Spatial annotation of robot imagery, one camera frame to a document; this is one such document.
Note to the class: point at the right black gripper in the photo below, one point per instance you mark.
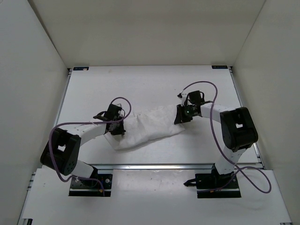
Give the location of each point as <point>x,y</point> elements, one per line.
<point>180,117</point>

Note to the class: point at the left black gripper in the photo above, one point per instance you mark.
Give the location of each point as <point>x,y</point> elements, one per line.
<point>119,131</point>

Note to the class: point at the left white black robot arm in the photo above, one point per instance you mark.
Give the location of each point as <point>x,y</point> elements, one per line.
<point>65,139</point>

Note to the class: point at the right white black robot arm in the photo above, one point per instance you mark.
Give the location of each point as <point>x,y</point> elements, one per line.
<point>237,127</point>

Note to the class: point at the right blue corner label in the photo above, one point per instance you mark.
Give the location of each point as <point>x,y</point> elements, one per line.
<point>219,67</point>

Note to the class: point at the blue corner label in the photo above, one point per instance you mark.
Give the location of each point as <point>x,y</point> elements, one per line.
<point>80,68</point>
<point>219,67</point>

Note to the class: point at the left blue corner label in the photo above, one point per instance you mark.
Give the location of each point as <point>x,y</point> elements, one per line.
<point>80,68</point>

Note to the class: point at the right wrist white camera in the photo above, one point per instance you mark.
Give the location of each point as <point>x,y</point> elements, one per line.
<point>184,98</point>

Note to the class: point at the wrist white camera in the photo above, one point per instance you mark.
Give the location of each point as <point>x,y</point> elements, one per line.
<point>120,108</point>
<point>184,98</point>

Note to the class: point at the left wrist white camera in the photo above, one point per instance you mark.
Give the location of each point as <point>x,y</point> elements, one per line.
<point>120,108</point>

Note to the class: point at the aluminium front rail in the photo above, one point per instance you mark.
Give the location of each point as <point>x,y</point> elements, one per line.
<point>131,167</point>

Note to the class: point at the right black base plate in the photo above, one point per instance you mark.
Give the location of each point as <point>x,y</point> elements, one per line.
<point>215,186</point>

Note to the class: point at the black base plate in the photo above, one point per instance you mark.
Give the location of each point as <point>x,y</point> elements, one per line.
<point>85,188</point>
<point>215,186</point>

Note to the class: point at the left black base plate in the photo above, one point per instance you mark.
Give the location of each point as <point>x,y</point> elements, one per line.
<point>85,188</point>

